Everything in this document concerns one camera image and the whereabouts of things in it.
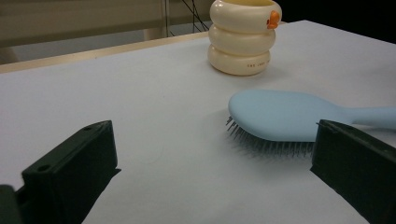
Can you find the cream ringed duck cup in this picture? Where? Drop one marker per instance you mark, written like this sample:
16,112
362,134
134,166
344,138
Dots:
239,46

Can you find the light wooden bench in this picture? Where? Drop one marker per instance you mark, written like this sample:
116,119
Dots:
77,18

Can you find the light blue hairbrush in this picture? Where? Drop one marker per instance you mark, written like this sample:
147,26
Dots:
280,115

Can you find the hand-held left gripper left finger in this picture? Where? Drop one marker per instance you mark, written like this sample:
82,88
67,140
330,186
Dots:
65,180

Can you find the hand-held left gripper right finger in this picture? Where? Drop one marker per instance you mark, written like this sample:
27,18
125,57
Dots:
358,174

